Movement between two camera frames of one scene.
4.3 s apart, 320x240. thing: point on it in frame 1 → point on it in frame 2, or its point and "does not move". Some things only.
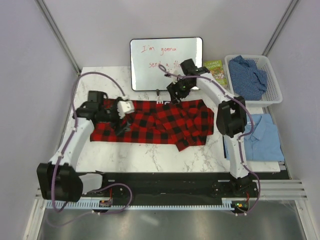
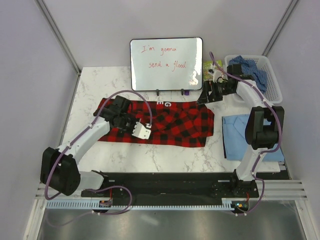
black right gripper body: (182, 87) → (218, 89)
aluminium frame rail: (56, 30) does not move
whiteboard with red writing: (152, 58) does not move
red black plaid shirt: (186, 123) does not move
